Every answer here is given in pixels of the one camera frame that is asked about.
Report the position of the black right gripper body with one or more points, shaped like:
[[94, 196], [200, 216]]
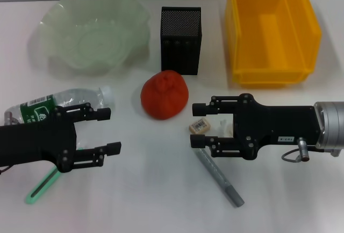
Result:
[[279, 123]]

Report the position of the mint green utility knife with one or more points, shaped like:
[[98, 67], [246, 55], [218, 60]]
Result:
[[40, 190]]

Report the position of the red-orange toy orange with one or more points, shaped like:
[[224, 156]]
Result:
[[164, 96]]

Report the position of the yellow plastic storage bin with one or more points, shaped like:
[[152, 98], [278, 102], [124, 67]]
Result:
[[274, 42]]

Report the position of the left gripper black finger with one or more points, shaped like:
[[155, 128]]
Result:
[[113, 148], [102, 113]]

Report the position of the white paper ball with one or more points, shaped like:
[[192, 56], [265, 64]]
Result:
[[223, 128]]

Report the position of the beige eraser with barcode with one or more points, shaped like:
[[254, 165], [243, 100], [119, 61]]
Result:
[[199, 126]]

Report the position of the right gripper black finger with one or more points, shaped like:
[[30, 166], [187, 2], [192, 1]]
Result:
[[197, 140], [200, 109]]

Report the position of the pale green glass fruit plate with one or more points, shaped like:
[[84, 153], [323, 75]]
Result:
[[94, 42]]

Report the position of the black mesh pen holder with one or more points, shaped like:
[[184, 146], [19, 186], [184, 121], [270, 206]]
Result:
[[180, 50]]

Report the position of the clear water bottle green label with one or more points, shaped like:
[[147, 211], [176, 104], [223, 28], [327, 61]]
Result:
[[72, 97]]

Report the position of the grey marker pen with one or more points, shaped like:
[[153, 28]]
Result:
[[215, 171]]

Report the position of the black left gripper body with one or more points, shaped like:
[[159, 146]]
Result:
[[35, 141]]

